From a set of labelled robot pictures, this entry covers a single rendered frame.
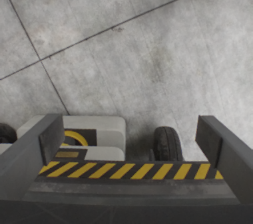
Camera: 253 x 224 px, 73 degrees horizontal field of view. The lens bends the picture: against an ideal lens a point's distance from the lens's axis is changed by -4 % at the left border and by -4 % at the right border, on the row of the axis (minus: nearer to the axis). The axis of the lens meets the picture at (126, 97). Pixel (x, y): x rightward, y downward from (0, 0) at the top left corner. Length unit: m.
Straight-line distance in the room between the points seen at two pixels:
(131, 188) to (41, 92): 0.42
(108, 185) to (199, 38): 0.43
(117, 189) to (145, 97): 0.33
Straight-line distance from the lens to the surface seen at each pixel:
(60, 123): 0.16
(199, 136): 0.17
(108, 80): 0.51
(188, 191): 0.27
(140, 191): 0.26
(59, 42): 0.54
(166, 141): 0.44
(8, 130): 0.63
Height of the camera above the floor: 0.50
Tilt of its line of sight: 73 degrees down
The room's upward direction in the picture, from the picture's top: 177 degrees counter-clockwise
